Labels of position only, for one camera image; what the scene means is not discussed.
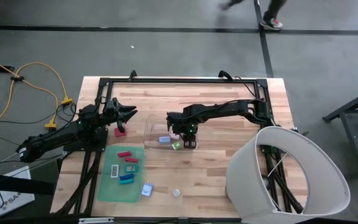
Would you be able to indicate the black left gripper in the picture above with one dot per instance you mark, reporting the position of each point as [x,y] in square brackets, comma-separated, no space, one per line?
[113,112]

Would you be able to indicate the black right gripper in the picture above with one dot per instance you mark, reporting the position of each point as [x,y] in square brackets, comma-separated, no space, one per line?
[188,130]

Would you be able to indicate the green white wall charger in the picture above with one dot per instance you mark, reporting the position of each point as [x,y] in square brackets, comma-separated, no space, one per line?
[176,145]
[176,193]

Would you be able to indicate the blue multiport USB charger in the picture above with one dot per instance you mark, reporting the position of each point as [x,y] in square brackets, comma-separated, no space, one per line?
[164,140]

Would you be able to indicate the red rectangular block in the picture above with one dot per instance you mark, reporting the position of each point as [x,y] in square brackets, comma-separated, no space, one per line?
[131,160]
[120,132]
[124,154]

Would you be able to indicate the teal square framed item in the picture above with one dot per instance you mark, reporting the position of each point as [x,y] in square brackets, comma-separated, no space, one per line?
[126,168]

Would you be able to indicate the white digital clock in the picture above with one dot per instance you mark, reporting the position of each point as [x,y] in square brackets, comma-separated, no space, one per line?
[114,171]

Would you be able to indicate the blue rectangular block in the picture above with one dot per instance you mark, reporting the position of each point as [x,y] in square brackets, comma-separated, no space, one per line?
[126,176]

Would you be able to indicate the teal rectangular block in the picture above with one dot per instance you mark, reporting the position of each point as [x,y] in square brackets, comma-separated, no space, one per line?
[126,182]

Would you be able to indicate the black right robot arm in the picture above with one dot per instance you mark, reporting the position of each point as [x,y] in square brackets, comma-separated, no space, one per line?
[222,109]

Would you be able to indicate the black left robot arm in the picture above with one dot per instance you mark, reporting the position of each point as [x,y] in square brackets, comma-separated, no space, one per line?
[57,135]

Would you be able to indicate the clear plastic bin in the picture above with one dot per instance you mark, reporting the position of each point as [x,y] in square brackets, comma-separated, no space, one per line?
[154,124]

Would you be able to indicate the flat light blue charger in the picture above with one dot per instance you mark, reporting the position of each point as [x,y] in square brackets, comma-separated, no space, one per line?
[147,189]

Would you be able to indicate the white lamp shade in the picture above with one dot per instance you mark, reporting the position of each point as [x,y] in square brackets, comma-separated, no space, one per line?
[247,174]

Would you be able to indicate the teal translucent plastic tray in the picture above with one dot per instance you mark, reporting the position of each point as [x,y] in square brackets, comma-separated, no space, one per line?
[107,189]

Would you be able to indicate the white printed box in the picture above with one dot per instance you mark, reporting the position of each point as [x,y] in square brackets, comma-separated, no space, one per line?
[14,186]

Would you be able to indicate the person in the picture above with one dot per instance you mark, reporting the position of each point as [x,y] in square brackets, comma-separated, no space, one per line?
[271,24]

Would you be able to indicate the black side table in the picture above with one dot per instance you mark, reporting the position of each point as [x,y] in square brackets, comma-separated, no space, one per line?
[353,105]

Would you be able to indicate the black frame clamp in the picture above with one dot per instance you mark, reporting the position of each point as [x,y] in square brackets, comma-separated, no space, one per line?
[225,74]
[132,75]

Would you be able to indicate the black aluminium table frame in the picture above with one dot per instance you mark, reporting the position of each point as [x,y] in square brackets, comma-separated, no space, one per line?
[182,80]

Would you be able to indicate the silver metal bracket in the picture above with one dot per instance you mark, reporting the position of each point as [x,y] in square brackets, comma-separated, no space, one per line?
[96,220]

